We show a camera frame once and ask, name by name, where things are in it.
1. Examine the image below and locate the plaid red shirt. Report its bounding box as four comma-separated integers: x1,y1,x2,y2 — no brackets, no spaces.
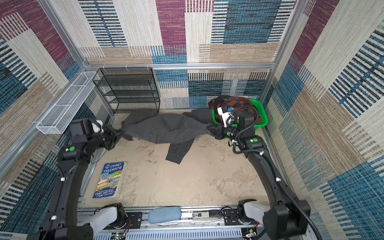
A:
208,95,259,124

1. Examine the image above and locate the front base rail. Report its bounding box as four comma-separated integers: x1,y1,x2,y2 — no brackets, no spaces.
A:
56,204,307,240

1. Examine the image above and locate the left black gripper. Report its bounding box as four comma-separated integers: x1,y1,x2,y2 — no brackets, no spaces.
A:
89,124,125,151

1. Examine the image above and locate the black wire mesh shelf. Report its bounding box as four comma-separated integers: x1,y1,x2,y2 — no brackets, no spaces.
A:
93,67,161,114

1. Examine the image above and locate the grey pinstriped long sleeve shirt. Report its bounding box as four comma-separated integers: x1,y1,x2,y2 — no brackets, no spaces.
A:
121,109,214,164

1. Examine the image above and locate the white wire mesh tray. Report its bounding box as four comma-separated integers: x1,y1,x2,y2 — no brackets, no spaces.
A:
36,72,96,135

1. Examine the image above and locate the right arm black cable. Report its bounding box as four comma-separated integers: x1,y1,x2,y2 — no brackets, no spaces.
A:
224,103,323,240

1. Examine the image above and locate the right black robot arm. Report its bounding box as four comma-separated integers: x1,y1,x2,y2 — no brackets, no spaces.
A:
207,112,322,240

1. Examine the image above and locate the green plastic basket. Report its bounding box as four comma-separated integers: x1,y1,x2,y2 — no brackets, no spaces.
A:
211,99,268,130

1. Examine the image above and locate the blue treehouse book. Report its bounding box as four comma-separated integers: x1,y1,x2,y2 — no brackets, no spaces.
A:
93,162,126,199

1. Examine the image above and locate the blue grey cloth pad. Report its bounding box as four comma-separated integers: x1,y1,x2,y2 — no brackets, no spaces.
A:
148,207,182,224

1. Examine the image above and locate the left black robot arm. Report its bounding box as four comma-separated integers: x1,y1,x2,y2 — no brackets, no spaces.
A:
27,119,128,240

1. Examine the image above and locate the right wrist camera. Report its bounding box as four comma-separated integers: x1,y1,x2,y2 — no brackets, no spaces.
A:
217,106,234,128

